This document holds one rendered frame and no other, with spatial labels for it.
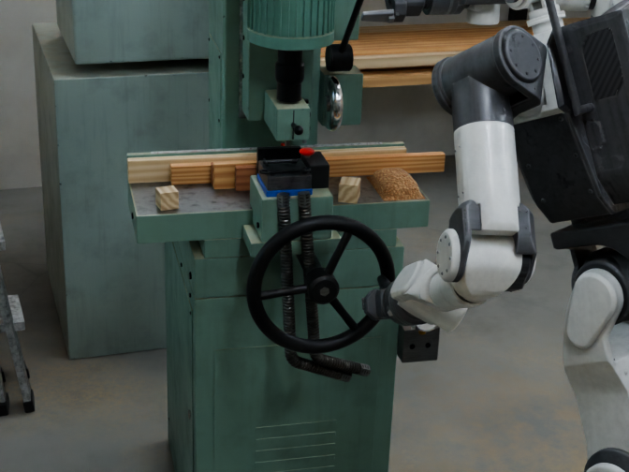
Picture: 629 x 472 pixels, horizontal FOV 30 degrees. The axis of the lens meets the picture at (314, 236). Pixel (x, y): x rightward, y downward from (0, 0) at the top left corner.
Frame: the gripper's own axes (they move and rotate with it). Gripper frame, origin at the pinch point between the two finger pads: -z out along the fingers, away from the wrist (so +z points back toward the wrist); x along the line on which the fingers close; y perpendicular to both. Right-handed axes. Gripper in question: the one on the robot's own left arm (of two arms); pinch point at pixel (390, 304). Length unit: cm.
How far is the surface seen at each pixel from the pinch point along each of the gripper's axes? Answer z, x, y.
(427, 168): -29.7, 19.2, 30.3
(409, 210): -17.8, 10.7, 19.8
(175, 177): -29, -36, 30
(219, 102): -44, -23, 49
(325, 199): -5.9, -9.6, 21.1
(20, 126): -264, -72, 90
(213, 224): -18.1, -29.7, 18.8
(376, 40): -228, 68, 114
